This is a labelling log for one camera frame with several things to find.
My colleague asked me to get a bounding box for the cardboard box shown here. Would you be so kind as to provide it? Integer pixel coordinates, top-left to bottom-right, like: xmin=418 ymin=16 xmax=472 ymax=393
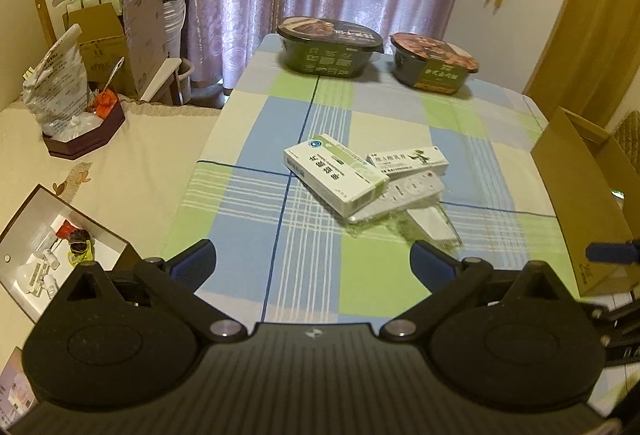
xmin=532 ymin=108 xmax=639 ymax=296

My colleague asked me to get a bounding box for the brown cardboard boxes pile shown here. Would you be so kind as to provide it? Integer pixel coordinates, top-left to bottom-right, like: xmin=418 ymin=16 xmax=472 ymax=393
xmin=35 ymin=0 xmax=182 ymax=104

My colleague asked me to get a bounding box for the rectangular green noodle bowl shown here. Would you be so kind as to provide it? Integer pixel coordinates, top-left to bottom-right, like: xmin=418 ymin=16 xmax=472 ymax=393
xmin=277 ymin=16 xmax=384 ymax=78

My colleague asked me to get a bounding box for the crumpled white plastic bag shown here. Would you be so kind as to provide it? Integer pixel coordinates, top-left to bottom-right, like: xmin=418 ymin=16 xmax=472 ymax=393
xmin=22 ymin=23 xmax=94 ymax=137

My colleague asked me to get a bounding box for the white remote control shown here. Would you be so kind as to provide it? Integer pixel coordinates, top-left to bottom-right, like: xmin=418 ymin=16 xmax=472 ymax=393
xmin=347 ymin=170 xmax=445 ymax=225

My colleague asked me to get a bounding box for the round green noodle bowl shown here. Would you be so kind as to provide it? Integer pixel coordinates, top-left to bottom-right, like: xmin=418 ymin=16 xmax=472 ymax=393
xmin=390 ymin=32 xmax=480 ymax=95

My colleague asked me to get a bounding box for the white green medicine box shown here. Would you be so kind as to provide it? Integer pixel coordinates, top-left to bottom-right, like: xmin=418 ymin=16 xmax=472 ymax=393
xmin=283 ymin=134 xmax=390 ymax=218

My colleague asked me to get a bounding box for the dark red octagonal box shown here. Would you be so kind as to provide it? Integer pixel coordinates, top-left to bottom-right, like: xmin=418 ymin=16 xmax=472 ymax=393
xmin=42 ymin=88 xmax=126 ymax=160

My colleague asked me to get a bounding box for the long white ointment box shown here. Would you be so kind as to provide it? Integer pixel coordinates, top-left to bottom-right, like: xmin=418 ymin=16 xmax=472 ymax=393
xmin=366 ymin=146 xmax=449 ymax=178

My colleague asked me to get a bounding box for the clear plastic bag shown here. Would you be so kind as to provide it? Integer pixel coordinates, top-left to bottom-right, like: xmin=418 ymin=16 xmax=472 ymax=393
xmin=346 ymin=203 xmax=462 ymax=250

